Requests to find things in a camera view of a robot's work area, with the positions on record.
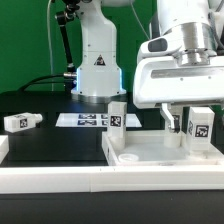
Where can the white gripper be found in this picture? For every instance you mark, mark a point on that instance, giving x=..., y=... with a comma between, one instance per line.
x=159, y=81

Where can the white square tabletop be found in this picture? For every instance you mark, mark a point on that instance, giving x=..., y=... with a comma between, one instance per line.
x=146, y=148

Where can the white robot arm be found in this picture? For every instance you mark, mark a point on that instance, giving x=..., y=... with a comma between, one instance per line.
x=186, y=33

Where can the white sheet with tags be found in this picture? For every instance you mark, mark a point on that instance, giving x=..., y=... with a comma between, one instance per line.
x=92, y=120

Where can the white obstacle fence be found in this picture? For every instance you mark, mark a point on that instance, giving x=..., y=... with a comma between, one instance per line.
x=100, y=179

